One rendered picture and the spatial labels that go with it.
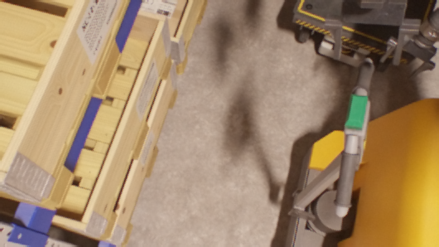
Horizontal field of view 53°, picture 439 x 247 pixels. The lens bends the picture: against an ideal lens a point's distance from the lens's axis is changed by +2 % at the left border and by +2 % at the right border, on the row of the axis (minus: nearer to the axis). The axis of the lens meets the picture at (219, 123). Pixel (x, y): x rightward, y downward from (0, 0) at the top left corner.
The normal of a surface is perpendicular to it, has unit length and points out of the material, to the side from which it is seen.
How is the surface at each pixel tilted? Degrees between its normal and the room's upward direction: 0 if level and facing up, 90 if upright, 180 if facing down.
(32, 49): 0
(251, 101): 0
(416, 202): 45
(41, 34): 0
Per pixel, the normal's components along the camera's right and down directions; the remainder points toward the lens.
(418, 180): -0.66, -0.44
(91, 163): 0.03, -0.36
